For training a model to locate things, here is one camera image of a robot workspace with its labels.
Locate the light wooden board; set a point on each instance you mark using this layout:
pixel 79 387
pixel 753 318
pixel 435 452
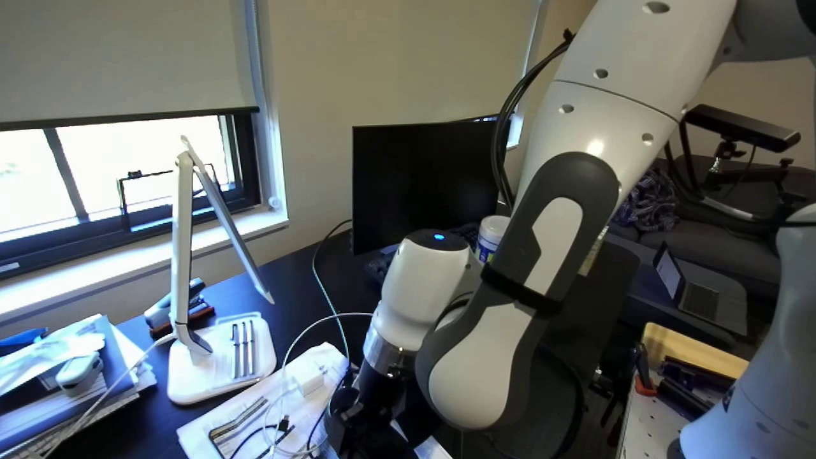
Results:
pixel 689 348

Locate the dark stapler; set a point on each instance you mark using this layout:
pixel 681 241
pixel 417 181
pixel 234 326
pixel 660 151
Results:
pixel 175 307

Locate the blue crumpled cloth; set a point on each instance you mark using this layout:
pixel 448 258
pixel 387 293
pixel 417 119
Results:
pixel 644 204

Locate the small grey laptop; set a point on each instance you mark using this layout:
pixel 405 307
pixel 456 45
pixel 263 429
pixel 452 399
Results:
pixel 703 293

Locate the dark sofa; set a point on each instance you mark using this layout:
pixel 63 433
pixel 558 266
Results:
pixel 740 243

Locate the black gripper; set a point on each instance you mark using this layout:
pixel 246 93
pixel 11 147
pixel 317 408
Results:
pixel 365 410

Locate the white roller blind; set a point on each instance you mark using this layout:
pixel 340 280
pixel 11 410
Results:
pixel 119 54

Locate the stack of magazines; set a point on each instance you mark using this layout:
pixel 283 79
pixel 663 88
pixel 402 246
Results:
pixel 60 382

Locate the white jar with label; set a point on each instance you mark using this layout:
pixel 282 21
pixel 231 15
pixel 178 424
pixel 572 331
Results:
pixel 490 243

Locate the black computer monitor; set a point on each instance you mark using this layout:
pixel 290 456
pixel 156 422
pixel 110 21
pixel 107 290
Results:
pixel 422 181

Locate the white desk lamp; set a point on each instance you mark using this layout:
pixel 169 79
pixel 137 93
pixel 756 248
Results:
pixel 213 373

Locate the black stereo camera on stand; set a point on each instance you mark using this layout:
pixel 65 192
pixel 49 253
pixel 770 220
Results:
pixel 740 128

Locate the black window frame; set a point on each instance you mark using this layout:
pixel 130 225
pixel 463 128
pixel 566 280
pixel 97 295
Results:
pixel 129 218

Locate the white paper sheet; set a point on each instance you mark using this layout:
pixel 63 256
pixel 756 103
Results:
pixel 282 399

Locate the grey perforated mounting plate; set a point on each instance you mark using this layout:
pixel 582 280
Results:
pixel 647 429

